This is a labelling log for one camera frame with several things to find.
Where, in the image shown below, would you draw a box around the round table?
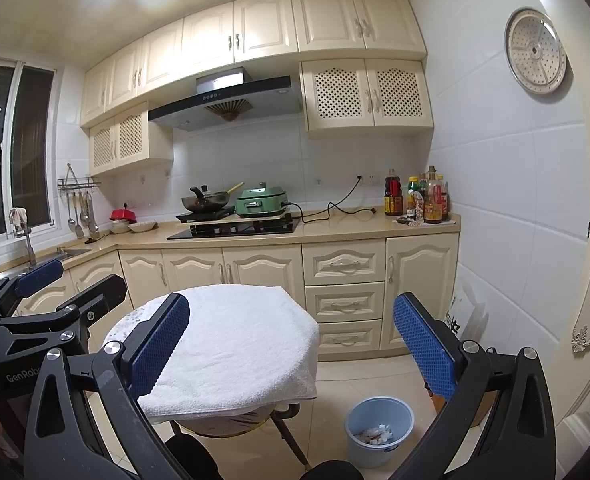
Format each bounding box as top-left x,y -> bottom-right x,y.
102,290 -> 311,471

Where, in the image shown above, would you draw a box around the metal spatula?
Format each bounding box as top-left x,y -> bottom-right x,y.
73,191 -> 85,240

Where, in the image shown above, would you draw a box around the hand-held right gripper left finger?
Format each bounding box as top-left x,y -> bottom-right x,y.
22,291 -> 192,480

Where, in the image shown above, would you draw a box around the sliding window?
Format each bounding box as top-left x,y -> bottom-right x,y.
0,55 -> 59,257

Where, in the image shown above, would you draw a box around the black induction cooktop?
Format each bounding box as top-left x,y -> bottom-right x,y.
176,205 -> 237,224

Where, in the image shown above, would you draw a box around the metal faucet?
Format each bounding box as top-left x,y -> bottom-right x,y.
9,207 -> 37,267

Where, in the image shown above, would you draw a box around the white printed bag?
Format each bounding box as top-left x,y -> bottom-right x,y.
445,280 -> 490,356

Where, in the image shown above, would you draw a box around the black power cable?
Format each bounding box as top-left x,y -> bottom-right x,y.
285,175 -> 377,224

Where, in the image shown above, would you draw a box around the cream base cabinets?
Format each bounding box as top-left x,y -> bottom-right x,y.
10,232 -> 462,362

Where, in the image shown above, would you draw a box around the wall utensil rack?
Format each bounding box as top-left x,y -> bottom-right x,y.
58,163 -> 102,194

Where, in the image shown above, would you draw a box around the wrappers pile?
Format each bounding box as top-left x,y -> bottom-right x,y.
352,424 -> 401,447

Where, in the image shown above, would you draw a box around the blue plastic trash bin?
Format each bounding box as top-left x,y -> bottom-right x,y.
345,396 -> 416,469

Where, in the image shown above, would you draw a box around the steel sink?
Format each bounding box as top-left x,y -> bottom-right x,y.
35,246 -> 92,264

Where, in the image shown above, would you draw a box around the round metal steamer tray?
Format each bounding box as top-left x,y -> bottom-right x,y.
505,8 -> 574,96

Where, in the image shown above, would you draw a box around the wide lattice door cabinet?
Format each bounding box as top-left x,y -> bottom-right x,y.
300,57 -> 435,140

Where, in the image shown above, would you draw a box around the narrow lattice door cabinet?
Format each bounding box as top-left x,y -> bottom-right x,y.
88,102 -> 175,177

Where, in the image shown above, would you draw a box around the metal spoon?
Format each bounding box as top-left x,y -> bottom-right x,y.
86,190 -> 100,234

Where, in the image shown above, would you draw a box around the yellow cap seasoning bottle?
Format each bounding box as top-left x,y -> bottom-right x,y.
406,176 -> 422,220

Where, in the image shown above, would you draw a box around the cream wall cabinets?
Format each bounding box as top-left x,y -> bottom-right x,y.
80,0 -> 428,128

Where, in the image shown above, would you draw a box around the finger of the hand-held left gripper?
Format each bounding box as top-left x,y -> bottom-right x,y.
11,274 -> 128,334
0,260 -> 67,319

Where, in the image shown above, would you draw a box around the black wok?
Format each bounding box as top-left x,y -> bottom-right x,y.
181,181 -> 246,214

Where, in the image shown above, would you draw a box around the black range hood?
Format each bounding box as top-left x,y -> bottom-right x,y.
147,66 -> 304,132

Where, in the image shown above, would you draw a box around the green electric cooker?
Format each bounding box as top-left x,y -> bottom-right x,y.
234,183 -> 290,219

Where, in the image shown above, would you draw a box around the dark sauce bottle red label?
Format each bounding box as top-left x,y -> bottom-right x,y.
384,169 -> 405,217

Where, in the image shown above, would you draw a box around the black gas stove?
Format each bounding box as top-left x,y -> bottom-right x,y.
166,213 -> 300,241

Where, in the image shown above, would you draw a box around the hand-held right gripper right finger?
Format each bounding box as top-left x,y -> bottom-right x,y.
392,292 -> 558,480

